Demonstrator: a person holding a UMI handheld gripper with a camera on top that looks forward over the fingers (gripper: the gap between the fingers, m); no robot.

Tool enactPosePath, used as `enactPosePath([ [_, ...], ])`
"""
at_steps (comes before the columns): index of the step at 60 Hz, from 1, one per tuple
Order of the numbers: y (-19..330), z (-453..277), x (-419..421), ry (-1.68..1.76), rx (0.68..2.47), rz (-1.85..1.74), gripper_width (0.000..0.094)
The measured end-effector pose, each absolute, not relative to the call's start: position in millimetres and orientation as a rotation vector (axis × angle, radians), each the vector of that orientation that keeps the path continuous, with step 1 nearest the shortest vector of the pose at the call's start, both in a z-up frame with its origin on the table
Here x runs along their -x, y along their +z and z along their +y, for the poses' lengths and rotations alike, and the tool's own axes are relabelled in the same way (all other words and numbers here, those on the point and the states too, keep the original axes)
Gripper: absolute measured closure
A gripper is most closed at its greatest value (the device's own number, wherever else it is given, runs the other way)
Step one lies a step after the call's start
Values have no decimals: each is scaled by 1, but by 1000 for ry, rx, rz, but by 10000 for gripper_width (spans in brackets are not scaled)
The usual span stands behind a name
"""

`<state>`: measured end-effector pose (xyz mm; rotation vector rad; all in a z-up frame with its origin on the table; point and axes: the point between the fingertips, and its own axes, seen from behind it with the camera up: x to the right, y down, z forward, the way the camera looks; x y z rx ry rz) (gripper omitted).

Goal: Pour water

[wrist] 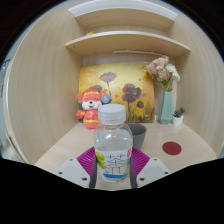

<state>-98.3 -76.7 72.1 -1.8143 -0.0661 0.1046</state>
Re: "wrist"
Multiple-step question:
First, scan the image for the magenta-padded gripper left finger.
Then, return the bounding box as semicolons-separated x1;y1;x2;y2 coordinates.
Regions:
55;146;99;190

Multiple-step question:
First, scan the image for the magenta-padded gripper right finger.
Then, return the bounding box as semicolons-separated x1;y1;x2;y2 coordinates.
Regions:
128;147;172;190

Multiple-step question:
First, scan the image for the clear plastic drink bottle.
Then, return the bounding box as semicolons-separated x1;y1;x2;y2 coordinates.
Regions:
93;103;134;183

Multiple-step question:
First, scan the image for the flat round red coaster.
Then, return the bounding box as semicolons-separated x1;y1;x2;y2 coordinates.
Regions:
162;141;183;156

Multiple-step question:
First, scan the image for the grey plastic cup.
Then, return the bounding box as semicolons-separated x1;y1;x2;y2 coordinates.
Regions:
126;122;148;152

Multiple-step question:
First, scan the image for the red plush mouse toy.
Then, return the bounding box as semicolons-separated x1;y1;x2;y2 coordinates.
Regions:
75;88;112;130

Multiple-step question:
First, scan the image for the pale green ceramic vase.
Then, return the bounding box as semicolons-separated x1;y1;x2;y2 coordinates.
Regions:
157;91;174;126

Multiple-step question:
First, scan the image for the pink and white flower bouquet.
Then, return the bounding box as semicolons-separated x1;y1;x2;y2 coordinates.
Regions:
145;55;181;93

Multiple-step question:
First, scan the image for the yellow poppy flower painting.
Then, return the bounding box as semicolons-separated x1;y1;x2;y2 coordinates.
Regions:
78;62;156;124

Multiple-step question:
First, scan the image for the white light bar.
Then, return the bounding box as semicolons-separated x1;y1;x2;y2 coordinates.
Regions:
112;49;164;57

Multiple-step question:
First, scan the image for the light wooden wall shelf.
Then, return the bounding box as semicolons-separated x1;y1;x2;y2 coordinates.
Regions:
64;0;191;58

